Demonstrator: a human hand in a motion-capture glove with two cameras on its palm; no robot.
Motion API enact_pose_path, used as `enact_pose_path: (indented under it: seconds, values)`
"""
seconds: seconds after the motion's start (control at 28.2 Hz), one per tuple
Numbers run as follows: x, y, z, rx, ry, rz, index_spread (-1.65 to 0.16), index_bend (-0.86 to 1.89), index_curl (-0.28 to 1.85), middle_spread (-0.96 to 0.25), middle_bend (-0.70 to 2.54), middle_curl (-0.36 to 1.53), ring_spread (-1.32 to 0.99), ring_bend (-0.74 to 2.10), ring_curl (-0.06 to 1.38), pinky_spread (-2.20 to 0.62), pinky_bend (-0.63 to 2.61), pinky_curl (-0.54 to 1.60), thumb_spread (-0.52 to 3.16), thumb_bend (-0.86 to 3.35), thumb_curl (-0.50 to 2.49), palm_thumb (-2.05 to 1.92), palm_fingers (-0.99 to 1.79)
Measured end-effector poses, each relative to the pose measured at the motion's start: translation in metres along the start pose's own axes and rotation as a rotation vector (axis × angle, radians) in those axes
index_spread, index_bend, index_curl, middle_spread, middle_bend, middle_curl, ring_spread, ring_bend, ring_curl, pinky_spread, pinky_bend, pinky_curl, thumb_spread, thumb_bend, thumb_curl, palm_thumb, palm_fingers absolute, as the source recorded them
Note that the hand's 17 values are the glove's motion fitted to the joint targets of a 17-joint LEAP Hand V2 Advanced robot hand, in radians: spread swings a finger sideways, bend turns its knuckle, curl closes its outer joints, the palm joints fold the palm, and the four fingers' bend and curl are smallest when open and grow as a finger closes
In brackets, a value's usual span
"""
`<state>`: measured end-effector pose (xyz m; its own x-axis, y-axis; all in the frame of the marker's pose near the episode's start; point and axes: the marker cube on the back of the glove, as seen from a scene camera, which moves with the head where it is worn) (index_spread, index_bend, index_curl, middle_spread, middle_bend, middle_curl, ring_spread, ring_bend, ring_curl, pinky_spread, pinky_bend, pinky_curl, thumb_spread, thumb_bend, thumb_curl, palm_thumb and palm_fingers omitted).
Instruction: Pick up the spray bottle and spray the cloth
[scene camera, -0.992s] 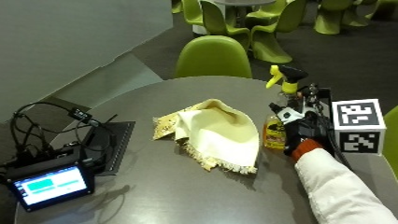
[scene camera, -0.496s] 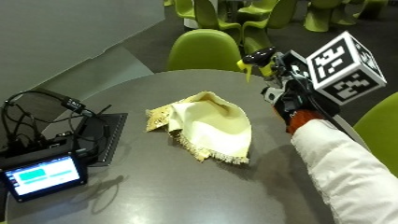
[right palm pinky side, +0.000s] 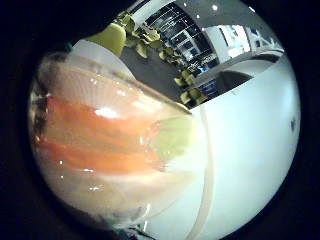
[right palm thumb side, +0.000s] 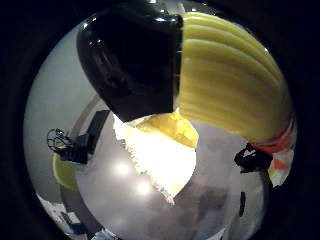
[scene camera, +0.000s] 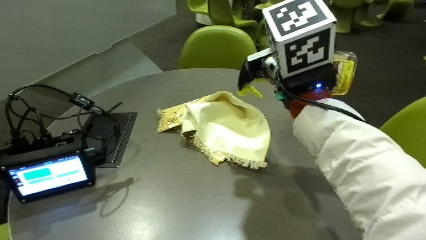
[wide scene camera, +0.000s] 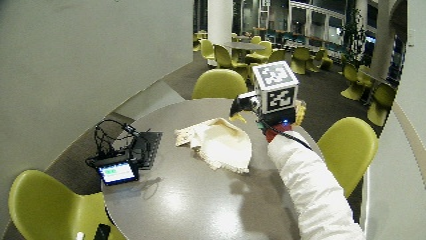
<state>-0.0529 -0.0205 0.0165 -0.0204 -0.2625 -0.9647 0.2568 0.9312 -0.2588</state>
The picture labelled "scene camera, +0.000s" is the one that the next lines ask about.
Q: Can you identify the green plastic chair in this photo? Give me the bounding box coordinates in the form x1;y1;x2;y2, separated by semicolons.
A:
176;24;259;71
380;96;426;169

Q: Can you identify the black electronics box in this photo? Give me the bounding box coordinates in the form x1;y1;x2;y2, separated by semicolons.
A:
0;131;86;168

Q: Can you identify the white marker cube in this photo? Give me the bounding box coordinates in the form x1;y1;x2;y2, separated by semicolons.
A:
262;0;339;80

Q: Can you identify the clear bottle with yellow label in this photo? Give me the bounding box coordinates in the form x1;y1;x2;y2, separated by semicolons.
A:
331;50;359;97

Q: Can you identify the black palm camera module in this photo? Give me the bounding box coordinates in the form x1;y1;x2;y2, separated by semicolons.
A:
238;48;282;92

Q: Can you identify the black glove cable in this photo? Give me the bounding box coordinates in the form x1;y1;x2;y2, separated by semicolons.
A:
266;65;368;122

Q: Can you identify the cream fringed cloth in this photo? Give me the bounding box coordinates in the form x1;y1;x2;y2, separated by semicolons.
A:
156;90;272;170

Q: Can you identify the small black touchscreen device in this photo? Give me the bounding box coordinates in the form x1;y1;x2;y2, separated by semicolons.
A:
0;150;98;204

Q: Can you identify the group of green chairs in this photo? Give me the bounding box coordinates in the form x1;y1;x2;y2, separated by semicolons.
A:
186;0;417;35

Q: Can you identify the black inline cable adapter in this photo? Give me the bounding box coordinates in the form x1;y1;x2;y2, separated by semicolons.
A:
69;91;98;112

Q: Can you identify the bundle of black cables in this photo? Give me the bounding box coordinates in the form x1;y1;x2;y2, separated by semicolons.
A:
5;83;126;148

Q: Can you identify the flat black ribbed box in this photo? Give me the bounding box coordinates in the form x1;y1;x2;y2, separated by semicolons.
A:
91;111;139;169

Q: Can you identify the small yellow object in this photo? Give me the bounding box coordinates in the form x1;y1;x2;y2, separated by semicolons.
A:
239;84;264;99

